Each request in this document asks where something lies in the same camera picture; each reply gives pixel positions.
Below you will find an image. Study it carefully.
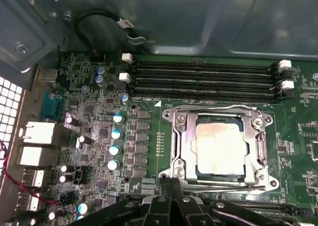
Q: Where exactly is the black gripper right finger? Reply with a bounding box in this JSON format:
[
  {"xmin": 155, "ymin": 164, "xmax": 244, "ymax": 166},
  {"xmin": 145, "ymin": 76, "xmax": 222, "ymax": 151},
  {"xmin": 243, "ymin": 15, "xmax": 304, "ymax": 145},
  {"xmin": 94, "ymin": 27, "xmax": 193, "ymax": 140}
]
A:
[{"xmin": 172, "ymin": 177, "xmax": 302, "ymax": 226}]

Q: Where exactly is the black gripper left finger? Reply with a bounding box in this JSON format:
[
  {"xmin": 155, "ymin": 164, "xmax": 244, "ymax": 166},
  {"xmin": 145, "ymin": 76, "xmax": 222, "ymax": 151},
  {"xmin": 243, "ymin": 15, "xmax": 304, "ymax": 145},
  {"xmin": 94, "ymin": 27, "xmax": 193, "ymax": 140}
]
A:
[{"xmin": 69, "ymin": 177, "xmax": 172, "ymax": 226}]

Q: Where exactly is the thin wire locking lever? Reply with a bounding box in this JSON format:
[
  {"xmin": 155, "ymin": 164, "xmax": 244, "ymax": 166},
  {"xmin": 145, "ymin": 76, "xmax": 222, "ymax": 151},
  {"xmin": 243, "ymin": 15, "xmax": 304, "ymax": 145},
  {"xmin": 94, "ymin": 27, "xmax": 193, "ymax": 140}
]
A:
[
  {"xmin": 159, "ymin": 178, "xmax": 274, "ymax": 193},
  {"xmin": 170, "ymin": 104, "xmax": 264, "ymax": 116}
]

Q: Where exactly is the silver CPU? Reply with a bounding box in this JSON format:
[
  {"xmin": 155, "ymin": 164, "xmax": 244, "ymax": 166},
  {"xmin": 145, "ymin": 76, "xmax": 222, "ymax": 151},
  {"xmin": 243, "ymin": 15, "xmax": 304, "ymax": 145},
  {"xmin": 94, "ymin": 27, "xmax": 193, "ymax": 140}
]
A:
[{"xmin": 191, "ymin": 115, "xmax": 249, "ymax": 181}]

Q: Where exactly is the metal socket cover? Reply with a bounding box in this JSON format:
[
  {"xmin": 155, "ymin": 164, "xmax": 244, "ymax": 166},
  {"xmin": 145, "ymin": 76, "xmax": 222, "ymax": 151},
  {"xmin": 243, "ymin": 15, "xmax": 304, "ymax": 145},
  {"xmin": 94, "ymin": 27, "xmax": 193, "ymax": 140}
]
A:
[{"xmin": 173, "ymin": 110, "xmax": 264, "ymax": 184}]

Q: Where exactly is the CPU socket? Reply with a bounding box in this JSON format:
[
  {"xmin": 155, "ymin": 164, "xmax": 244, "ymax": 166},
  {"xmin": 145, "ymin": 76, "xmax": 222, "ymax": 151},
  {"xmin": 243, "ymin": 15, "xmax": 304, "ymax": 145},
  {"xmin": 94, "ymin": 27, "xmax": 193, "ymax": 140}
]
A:
[{"xmin": 158, "ymin": 103, "xmax": 279, "ymax": 196}]

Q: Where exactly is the green motherboard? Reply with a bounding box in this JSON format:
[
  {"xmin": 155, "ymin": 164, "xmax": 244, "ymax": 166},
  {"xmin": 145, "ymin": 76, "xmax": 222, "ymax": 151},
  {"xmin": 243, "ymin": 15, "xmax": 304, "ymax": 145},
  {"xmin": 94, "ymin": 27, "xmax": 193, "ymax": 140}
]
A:
[{"xmin": 14, "ymin": 51, "xmax": 318, "ymax": 226}]

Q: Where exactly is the silver USB port stack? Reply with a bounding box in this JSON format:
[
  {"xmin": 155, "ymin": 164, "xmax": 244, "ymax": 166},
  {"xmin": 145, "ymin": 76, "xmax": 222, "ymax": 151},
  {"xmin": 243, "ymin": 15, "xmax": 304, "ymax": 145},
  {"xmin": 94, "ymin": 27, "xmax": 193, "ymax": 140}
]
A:
[
  {"xmin": 16, "ymin": 193, "xmax": 40, "ymax": 212},
  {"xmin": 22, "ymin": 168, "xmax": 47, "ymax": 189}
]

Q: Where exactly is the silver port block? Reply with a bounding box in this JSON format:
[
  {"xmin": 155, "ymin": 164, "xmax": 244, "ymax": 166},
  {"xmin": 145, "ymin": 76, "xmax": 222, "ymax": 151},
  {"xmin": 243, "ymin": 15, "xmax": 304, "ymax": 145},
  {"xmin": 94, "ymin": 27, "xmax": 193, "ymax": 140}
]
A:
[{"xmin": 17, "ymin": 146, "xmax": 59, "ymax": 167}]

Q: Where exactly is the silver network port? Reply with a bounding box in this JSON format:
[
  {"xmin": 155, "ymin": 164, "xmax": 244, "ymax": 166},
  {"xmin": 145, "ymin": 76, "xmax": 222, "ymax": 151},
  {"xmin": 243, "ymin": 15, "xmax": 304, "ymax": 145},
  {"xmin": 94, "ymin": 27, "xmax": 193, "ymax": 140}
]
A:
[{"xmin": 18, "ymin": 121, "xmax": 57, "ymax": 146}]

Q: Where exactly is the blue rear port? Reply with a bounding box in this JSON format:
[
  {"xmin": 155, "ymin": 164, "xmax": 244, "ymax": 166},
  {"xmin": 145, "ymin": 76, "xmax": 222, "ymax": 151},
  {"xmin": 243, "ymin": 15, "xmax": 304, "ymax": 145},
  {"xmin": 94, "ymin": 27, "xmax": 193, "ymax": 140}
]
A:
[{"xmin": 41, "ymin": 91, "xmax": 64, "ymax": 120}]

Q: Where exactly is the grey metal connector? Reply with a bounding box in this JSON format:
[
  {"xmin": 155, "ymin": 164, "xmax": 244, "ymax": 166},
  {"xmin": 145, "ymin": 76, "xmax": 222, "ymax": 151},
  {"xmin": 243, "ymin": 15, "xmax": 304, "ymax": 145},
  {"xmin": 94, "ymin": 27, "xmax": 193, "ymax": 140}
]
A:
[{"xmin": 32, "ymin": 67, "xmax": 59, "ymax": 90}]

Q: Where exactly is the black PC case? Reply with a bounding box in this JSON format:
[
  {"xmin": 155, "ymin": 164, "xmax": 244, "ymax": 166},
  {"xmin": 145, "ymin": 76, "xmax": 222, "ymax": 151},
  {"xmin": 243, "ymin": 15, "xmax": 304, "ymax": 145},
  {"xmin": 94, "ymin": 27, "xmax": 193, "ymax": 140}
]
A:
[{"xmin": 0, "ymin": 0, "xmax": 318, "ymax": 226}]

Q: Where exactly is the red twisted wire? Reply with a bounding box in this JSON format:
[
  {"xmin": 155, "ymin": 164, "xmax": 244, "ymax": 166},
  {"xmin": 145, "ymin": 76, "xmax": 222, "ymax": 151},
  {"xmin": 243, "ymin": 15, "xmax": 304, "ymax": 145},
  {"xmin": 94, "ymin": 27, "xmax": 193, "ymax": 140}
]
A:
[{"xmin": 0, "ymin": 139, "xmax": 61, "ymax": 207}]

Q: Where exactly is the black wire with white tag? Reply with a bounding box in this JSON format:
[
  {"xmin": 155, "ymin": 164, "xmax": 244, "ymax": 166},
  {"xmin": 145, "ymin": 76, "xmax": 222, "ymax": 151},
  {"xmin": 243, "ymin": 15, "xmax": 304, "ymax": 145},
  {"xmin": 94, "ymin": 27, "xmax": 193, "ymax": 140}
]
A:
[{"xmin": 75, "ymin": 8, "xmax": 156, "ymax": 57}]

